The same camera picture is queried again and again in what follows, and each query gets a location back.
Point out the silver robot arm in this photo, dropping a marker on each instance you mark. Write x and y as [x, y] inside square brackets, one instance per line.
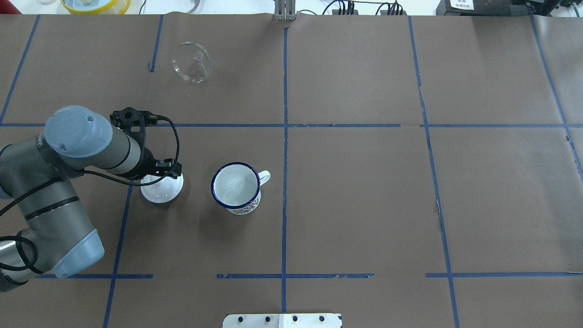
[36, 176]

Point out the black computer box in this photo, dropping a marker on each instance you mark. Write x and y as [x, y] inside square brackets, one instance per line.
[503, 8]

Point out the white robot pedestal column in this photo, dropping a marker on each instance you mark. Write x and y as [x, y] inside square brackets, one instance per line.
[283, 320]

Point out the clear glass funnel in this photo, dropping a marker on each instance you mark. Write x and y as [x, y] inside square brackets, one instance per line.
[191, 62]

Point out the aluminium frame post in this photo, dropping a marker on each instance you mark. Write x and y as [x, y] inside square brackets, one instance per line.
[285, 10]

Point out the brown paper table cover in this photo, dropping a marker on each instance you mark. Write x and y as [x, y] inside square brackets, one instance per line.
[426, 172]

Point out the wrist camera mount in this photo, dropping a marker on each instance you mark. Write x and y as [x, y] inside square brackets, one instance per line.
[133, 122]

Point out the yellow tape roll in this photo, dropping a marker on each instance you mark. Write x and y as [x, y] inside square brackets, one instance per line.
[96, 7]

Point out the white enamel mug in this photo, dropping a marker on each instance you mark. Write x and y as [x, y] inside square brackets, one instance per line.
[236, 186]

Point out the white mug lid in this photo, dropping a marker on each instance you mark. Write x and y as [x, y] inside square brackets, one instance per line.
[163, 191]

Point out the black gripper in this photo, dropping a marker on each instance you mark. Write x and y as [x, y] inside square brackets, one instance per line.
[149, 165]

